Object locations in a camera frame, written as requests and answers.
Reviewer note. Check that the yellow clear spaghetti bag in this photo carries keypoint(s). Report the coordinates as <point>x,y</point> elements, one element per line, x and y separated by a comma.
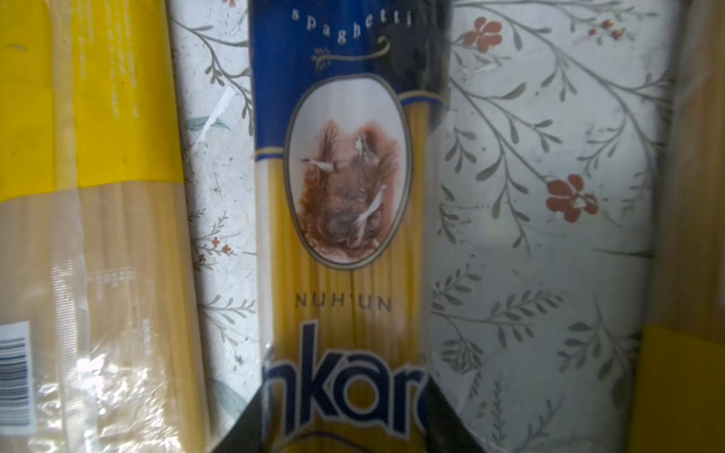
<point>100,348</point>

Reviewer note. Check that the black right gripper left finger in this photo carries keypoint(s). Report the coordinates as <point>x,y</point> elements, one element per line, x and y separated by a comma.
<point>246,434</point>

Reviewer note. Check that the blue Ankara spaghetti bag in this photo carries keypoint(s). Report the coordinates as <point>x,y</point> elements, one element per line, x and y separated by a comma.
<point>347,98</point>

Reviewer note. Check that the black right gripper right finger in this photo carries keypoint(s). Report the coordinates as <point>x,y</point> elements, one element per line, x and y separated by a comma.
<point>446,432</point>

